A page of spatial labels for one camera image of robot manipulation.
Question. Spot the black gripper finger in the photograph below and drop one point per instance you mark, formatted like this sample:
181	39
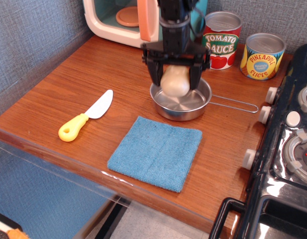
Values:
155	69
195	72

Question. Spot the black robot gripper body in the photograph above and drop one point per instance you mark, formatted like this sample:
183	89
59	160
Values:
175	47

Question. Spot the beige toy potato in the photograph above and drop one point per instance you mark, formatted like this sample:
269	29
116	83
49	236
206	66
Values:
175	81

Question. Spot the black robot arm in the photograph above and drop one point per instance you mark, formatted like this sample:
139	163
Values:
176	10

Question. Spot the tomato sauce toy can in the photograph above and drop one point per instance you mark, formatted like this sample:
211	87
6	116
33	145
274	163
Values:
221	37

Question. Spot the teal white toy microwave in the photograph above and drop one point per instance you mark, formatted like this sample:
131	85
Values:
129	22

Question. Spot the pineapple slices toy can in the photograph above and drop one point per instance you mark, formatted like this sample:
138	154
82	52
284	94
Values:
262	56

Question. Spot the blue folded cloth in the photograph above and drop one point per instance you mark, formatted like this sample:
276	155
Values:
156	153

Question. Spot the black toy stove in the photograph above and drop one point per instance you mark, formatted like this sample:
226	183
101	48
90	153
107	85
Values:
276	202

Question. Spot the orange fuzzy object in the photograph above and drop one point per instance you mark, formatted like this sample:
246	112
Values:
13	234

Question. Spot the silver pot with wire handle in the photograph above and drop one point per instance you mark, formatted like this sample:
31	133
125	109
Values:
194	103

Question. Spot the yellow handled toy knife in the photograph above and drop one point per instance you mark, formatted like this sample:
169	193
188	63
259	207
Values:
70	130

